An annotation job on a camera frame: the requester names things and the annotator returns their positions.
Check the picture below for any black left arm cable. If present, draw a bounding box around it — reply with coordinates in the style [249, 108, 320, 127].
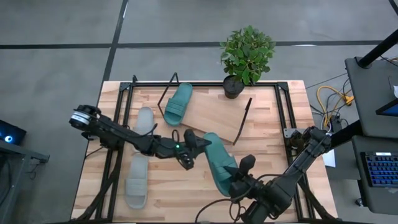
[124, 123, 181, 146]

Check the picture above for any wooden shelf black metal frame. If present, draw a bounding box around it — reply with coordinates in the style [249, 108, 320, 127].
[157, 72, 253, 146]

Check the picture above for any black table rail frame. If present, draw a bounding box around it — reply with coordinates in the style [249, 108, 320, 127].
[73, 74, 340, 223]

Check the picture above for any laptop with blue screen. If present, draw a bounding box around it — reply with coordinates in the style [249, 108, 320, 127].
[375, 98, 398, 118]

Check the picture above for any green plant in black pot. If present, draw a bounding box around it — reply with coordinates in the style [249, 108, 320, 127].
[219, 25, 277, 100]

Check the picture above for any black device with blue light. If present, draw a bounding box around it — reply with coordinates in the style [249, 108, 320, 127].
[0, 119, 27, 146]

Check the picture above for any teal rubber slide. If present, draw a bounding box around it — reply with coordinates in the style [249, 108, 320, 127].
[203, 132, 239, 197]
[164, 82, 193, 127]

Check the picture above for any keyboard with blue backlight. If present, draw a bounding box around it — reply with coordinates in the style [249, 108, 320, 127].
[360, 151, 398, 188]

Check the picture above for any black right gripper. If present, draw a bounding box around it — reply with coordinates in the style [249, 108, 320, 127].
[223, 154, 265, 200]

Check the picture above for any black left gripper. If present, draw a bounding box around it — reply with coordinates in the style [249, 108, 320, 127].
[154, 129, 212, 171]

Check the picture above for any yellow floor cable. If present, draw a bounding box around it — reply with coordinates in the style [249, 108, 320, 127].
[316, 85, 354, 128]

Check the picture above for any dark grey keyboard desk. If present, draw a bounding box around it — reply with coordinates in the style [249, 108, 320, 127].
[351, 135, 398, 215]

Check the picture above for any grey operator desk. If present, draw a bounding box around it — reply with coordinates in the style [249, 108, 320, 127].
[344, 57, 398, 139]

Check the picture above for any white paper sheet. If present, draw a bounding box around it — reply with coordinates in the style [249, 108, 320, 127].
[322, 149, 336, 168]

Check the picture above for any light grey rubber slide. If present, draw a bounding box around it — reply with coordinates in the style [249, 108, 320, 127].
[124, 152, 149, 210]
[133, 106, 155, 135]

